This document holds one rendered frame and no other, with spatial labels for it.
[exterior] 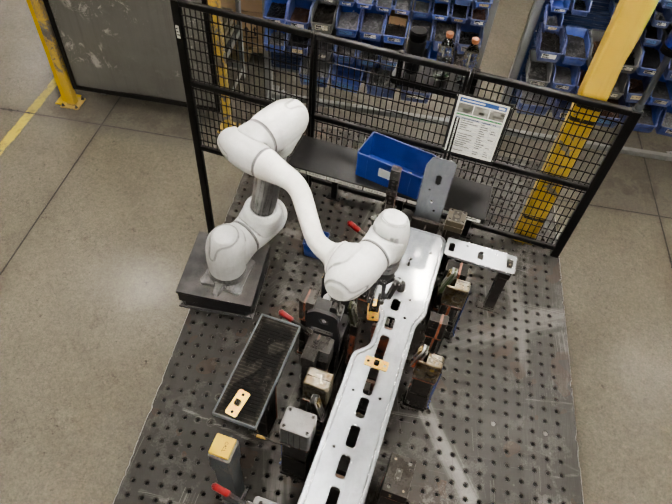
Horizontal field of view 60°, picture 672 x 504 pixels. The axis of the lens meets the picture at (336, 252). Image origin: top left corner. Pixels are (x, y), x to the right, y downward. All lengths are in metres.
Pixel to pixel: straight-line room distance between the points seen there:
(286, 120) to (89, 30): 2.68
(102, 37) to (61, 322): 1.93
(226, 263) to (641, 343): 2.48
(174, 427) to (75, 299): 1.48
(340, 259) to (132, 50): 3.08
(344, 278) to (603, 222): 3.05
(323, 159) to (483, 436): 1.34
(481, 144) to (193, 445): 1.64
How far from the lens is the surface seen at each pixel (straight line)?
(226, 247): 2.24
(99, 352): 3.35
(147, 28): 4.16
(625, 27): 2.29
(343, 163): 2.62
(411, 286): 2.24
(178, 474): 2.25
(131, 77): 4.47
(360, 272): 1.46
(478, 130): 2.49
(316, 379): 1.91
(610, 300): 3.88
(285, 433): 1.84
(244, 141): 1.80
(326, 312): 1.91
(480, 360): 2.49
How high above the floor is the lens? 2.79
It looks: 51 degrees down
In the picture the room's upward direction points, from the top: 6 degrees clockwise
